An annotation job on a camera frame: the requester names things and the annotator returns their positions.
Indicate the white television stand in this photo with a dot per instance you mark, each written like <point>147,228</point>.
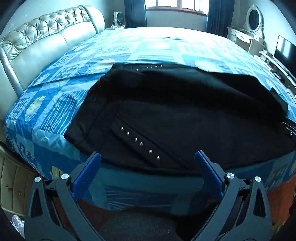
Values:
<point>281,71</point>

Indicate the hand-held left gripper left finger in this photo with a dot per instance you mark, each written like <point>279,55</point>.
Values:
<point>86,176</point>

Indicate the person's dark grey clothing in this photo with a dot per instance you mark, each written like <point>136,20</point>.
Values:
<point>138,228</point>

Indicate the blue patterned bed sheet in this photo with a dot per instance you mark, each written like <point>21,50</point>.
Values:
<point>69,69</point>

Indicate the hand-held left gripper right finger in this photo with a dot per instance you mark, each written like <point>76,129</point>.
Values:
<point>209,176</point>

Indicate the black television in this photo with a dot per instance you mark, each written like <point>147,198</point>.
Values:
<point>285,54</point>

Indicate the white electric fan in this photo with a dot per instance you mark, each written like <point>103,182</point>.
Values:
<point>119,19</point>

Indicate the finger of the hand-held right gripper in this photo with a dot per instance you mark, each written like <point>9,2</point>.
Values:
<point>289,129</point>

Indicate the dark blue curtain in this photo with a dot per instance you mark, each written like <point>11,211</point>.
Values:
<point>135,12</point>
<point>217,16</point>

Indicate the beige bedside cabinet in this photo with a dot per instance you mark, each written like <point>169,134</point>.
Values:
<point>13,180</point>

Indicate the beige tufted leather headboard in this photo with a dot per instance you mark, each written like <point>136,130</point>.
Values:
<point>46,39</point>

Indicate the white oval mirror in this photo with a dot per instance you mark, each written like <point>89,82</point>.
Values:
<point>254,19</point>

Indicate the white dressing table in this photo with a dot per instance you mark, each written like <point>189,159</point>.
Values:
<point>242,38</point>

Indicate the window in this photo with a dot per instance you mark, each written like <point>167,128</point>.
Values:
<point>178,5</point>

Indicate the black pants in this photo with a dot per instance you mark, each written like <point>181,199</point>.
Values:
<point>173,104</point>

